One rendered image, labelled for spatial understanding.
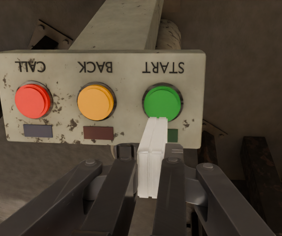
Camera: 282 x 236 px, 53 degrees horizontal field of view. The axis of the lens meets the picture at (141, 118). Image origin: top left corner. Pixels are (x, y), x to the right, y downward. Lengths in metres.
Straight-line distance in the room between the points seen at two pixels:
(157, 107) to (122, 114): 0.04
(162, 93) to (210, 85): 0.71
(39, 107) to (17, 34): 0.73
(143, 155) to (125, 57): 0.17
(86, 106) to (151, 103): 0.07
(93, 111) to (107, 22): 0.18
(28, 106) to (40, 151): 1.01
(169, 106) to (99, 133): 0.09
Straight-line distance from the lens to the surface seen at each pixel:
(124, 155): 0.16
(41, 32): 1.01
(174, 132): 0.32
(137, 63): 0.31
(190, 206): 1.35
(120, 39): 0.39
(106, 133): 0.34
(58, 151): 1.31
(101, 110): 0.32
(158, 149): 0.16
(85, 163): 0.16
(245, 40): 0.95
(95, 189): 0.16
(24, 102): 0.35
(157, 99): 0.30
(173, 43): 0.77
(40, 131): 0.36
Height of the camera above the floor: 0.86
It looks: 52 degrees down
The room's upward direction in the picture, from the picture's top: 169 degrees counter-clockwise
